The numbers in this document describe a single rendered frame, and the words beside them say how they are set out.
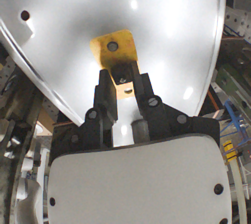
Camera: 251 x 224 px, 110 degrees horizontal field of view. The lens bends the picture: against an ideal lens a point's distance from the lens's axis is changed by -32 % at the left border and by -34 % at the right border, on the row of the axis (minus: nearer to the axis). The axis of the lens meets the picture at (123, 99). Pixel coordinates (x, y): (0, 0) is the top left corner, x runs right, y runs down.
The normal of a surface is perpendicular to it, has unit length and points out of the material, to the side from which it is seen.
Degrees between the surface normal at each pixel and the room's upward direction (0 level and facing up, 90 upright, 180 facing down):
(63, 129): 90
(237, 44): 90
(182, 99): 0
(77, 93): 0
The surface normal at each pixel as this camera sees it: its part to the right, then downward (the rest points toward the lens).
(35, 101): 0.96, -0.21
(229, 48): -0.25, -0.59
